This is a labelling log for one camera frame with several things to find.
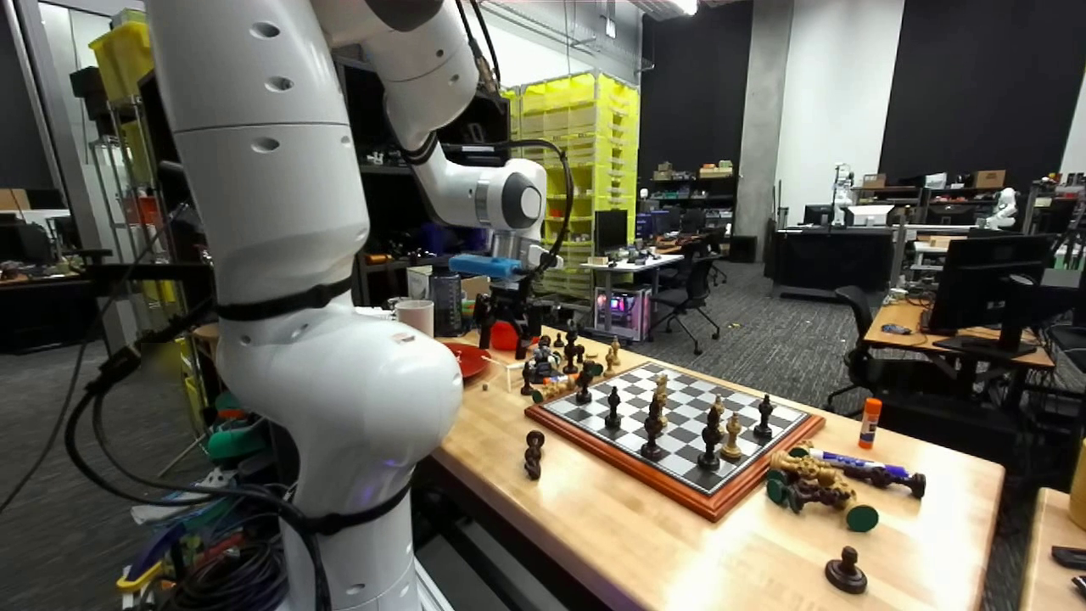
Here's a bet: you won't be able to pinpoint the cream chess pawn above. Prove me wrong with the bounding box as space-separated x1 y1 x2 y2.
720 411 748 465

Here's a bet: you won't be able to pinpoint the black mesh office chair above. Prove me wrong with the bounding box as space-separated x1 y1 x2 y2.
653 240 728 358

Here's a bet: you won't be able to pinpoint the black computer monitor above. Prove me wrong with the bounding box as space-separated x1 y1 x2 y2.
928 231 1061 338

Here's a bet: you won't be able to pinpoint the tan chess piece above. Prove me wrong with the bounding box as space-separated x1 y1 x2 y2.
778 451 860 513

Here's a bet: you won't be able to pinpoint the wooden office desk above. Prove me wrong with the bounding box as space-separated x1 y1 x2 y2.
863 295 1061 373

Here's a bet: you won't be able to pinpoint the dark workbench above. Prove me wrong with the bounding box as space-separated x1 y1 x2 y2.
0 266 116 353

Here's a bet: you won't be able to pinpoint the coloured cable heap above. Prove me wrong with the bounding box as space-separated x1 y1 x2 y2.
114 496 300 611

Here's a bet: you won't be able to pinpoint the wooden chessboard with pieces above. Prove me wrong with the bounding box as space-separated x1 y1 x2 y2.
523 358 827 523

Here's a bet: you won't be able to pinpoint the purple toy piece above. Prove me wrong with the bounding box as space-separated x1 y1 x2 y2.
817 447 930 502

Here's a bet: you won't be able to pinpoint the white cup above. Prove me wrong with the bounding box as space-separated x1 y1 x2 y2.
389 295 438 338

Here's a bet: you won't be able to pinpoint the red shallow dish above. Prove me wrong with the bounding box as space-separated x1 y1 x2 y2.
441 338 495 388

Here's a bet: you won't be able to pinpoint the orange white glue stick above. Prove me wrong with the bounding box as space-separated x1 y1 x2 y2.
857 393 887 451

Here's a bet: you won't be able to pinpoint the black cabinet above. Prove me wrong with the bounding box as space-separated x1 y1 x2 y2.
766 222 896 300

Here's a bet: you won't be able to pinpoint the white table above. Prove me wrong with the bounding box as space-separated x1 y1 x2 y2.
576 247 688 293

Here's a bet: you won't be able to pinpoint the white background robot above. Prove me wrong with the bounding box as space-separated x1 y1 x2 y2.
980 184 1021 234

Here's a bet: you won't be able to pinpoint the grey cylinder container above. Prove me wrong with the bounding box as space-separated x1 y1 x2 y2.
430 269 467 336

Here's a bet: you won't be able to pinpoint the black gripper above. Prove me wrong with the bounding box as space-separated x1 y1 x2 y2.
478 278 550 360

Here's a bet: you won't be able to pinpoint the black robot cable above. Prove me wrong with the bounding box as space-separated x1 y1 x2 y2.
62 300 332 611

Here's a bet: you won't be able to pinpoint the tall black chess piece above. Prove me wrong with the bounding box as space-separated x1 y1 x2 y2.
640 393 673 465
697 397 728 474

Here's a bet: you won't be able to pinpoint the lit computer tower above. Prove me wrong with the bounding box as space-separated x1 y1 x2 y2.
591 284 654 345

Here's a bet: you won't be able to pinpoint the yellow storage bins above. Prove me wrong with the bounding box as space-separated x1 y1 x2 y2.
88 11 165 108

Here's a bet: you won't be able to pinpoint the yellow shelf rack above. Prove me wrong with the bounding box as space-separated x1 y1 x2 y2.
505 70 643 301

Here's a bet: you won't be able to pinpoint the dark office chair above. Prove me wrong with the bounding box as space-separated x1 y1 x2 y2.
825 282 921 416

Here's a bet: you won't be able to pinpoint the dark brown chess piece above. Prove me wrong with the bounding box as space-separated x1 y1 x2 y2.
521 429 550 483

